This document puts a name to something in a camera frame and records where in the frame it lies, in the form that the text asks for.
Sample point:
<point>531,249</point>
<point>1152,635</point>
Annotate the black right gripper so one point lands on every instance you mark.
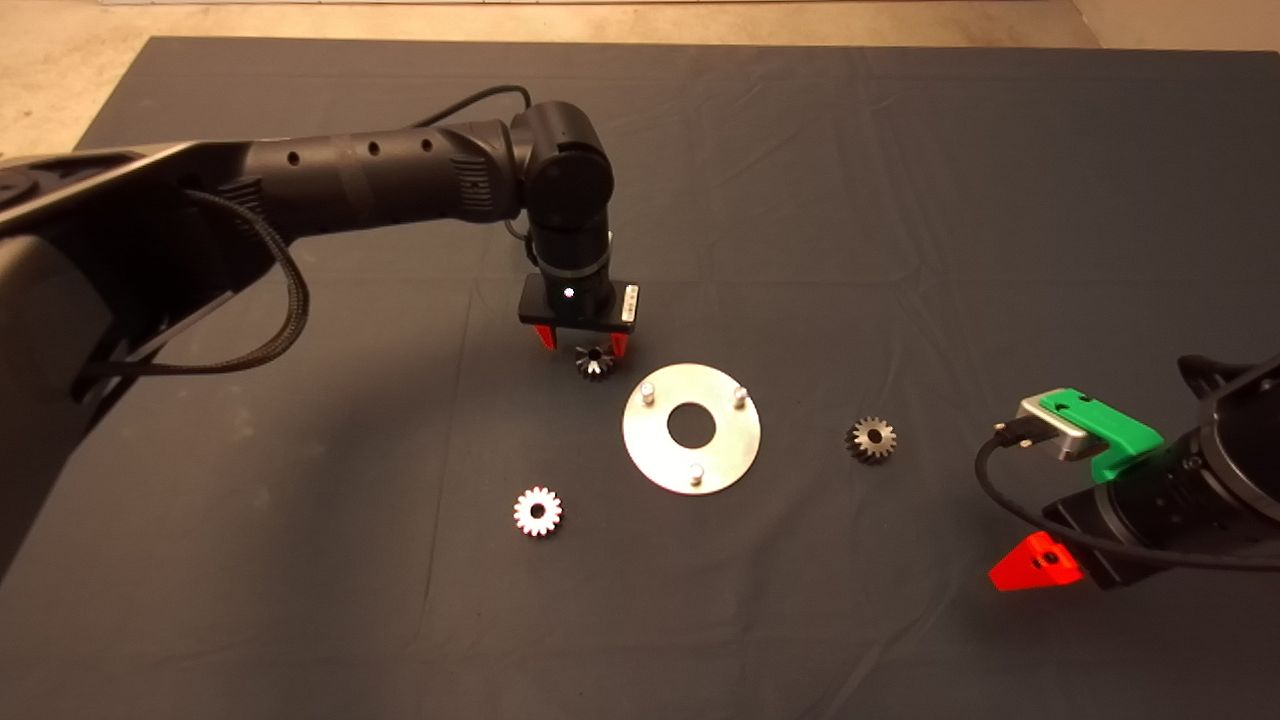
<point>1100,540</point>

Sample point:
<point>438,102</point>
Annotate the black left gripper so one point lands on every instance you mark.
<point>580,305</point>

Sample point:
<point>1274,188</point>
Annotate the small steel planetary gear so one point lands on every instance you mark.
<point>595,370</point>
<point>860,445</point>
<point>525,520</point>

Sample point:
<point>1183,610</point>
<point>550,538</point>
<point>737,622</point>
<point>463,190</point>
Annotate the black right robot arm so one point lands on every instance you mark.
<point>1220,480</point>

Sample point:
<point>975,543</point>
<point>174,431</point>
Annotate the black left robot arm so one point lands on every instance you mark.
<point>380,180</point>

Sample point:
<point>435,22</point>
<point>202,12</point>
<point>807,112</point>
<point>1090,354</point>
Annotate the round metal carrier plate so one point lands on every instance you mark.
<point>650,450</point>

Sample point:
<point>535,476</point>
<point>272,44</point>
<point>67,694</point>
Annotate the dark grey table cloth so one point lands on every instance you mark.
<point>900,200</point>

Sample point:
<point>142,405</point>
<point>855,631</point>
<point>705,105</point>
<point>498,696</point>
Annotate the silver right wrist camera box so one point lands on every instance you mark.
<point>1060,438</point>

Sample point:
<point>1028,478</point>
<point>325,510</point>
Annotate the green right camera mount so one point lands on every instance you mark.
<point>1120,430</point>

